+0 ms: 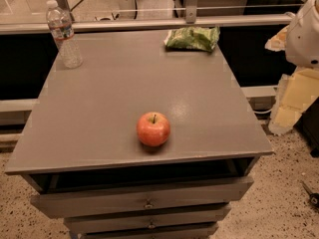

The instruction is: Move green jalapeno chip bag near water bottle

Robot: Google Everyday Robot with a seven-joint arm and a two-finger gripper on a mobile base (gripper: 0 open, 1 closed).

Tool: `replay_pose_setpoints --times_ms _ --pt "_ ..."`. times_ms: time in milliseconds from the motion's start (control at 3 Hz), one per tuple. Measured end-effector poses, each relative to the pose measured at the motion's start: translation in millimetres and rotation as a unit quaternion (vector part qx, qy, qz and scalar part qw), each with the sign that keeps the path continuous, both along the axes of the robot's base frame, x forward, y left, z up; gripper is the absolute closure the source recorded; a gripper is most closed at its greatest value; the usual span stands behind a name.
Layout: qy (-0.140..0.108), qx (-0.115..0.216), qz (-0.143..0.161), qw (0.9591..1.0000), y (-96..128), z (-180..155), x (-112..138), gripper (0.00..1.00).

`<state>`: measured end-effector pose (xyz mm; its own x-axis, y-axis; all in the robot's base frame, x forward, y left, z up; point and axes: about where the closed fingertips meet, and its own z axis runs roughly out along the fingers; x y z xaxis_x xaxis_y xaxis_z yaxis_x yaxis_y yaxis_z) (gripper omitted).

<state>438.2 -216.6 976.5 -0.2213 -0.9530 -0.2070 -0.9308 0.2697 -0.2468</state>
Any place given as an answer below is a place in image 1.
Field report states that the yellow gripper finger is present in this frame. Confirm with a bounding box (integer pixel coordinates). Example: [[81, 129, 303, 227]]
[[264, 26, 288, 52]]

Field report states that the white cable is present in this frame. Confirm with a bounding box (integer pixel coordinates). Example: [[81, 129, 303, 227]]
[[253, 106, 275, 116]]

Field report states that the clear plastic water bottle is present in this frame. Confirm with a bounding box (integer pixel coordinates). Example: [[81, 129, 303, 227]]
[[46, 0, 83, 69]]

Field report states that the grey drawer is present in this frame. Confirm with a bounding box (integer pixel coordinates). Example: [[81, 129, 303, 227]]
[[31, 176, 253, 218], [81, 222, 218, 239], [64, 203, 230, 234]]

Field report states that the grey metal railing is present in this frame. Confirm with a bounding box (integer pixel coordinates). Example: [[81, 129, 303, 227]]
[[0, 0, 306, 35]]

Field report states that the grey drawer cabinet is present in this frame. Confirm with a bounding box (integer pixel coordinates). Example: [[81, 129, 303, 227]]
[[4, 29, 275, 239]]

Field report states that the red apple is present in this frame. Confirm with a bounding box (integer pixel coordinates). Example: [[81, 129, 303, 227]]
[[137, 112, 170, 147]]

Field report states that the bottom grey drawer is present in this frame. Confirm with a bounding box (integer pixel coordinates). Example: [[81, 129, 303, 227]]
[[81, 222, 218, 239]]

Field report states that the black object on floor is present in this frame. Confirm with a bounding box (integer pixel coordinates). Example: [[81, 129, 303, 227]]
[[302, 182, 319, 208]]

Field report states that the green jalapeno chip bag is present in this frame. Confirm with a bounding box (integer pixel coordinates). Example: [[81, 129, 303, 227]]
[[163, 27, 220, 53]]

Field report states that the top grey drawer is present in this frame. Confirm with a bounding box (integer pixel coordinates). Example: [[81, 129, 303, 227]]
[[31, 176, 253, 218]]

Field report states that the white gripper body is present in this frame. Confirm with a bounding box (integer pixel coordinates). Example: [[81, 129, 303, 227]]
[[268, 67, 319, 135]]

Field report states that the middle grey drawer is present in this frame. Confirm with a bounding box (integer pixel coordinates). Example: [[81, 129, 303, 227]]
[[64, 203, 230, 234]]

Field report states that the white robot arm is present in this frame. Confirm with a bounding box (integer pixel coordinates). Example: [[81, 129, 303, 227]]
[[265, 0, 319, 135]]

